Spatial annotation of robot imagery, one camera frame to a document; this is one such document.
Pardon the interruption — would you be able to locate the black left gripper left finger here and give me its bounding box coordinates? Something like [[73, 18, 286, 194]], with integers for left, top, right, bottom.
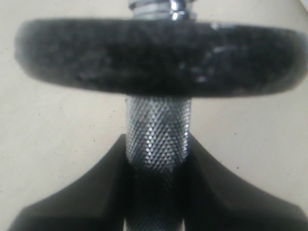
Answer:
[[9, 134, 128, 231]]

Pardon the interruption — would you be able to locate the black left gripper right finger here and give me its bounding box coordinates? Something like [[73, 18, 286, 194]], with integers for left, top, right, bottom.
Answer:
[[184, 138, 308, 231]]

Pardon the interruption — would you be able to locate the chrome threaded dumbbell bar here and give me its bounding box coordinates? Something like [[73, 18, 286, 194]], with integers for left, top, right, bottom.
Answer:
[[126, 0, 195, 231]]

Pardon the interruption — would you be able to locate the black weight plate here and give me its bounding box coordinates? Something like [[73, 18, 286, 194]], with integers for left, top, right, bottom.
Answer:
[[14, 18, 308, 98]]

